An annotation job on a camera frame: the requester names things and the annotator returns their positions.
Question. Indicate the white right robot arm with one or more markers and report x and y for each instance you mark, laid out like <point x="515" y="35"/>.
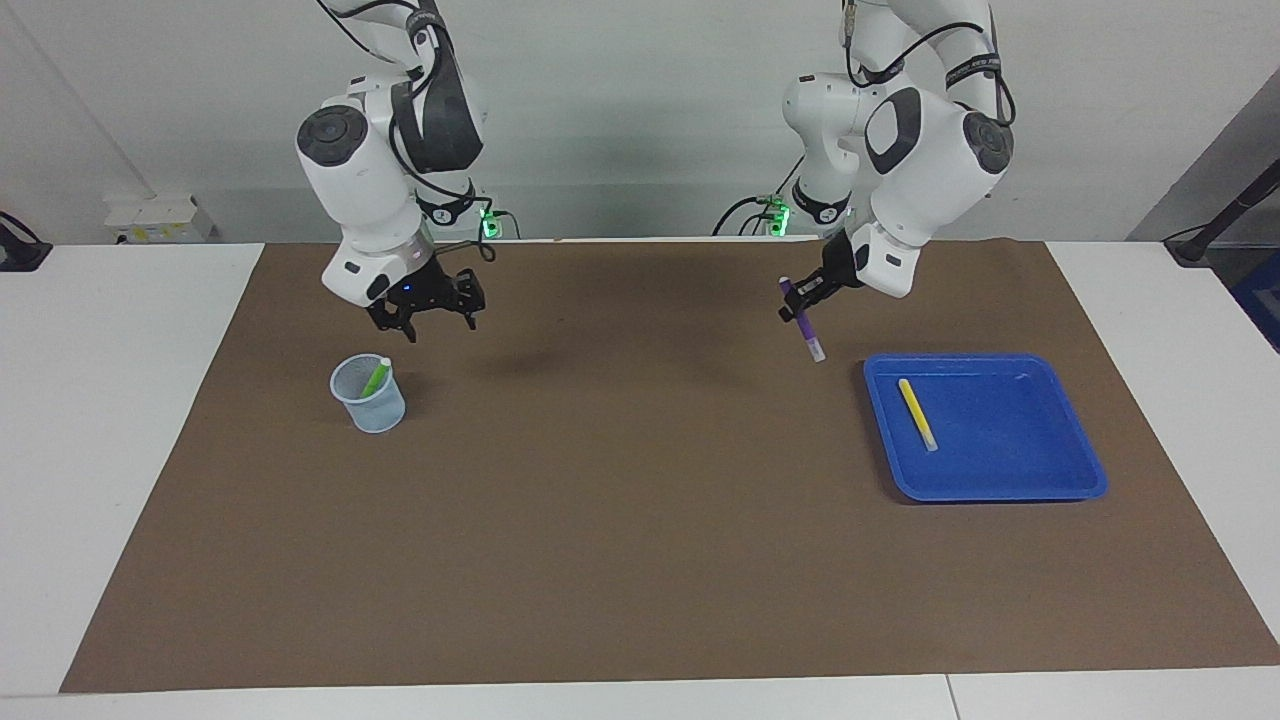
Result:
<point x="370" y="170"/>

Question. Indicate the yellow marker pen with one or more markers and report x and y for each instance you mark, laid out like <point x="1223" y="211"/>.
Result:
<point x="917" y="413"/>

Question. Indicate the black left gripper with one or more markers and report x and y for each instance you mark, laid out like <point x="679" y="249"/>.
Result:
<point x="842" y="262"/>

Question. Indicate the blue box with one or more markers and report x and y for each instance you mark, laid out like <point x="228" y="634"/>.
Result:
<point x="1262" y="310"/>

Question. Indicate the translucent plastic pen cup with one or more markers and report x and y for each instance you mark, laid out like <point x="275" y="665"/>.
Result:
<point x="372" y="412"/>

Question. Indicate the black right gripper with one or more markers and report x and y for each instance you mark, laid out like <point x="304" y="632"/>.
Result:
<point x="425" y="292"/>

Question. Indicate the blue plastic tray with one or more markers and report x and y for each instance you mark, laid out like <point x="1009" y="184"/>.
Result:
<point x="1010" y="450"/>

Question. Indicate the black angled pole stand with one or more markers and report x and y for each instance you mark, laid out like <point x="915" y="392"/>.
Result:
<point x="1225" y="215"/>

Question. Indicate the purple marker pen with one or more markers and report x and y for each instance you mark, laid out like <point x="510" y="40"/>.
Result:
<point x="810" y="335"/>

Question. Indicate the brown table mat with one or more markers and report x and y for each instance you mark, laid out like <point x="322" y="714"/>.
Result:
<point x="640" y="550"/>

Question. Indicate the black clamp stand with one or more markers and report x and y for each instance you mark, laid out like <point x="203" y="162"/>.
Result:
<point x="20" y="250"/>

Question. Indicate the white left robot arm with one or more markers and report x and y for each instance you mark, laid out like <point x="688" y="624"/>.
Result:
<point x="920" y="130"/>

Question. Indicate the green marker pen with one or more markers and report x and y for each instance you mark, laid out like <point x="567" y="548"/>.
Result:
<point x="375" y="378"/>

